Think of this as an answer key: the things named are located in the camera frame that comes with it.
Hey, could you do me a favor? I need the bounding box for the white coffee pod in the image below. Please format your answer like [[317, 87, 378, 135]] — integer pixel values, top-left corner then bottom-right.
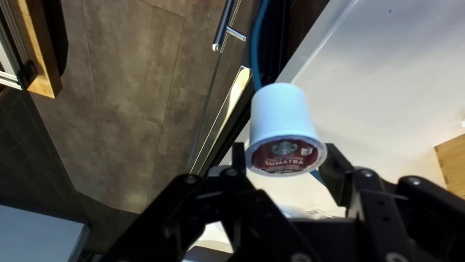
[[246, 83, 327, 177]]

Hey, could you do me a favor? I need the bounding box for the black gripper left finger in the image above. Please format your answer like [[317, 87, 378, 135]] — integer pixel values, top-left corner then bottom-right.
[[99, 142, 311, 262]]

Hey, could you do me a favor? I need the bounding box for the cabinet door handle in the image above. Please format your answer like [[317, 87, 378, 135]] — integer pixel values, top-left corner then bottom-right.
[[211, 0, 247, 52]]

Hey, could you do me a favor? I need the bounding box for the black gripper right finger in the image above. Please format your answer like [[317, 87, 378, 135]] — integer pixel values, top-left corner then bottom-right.
[[319, 142, 465, 262]]

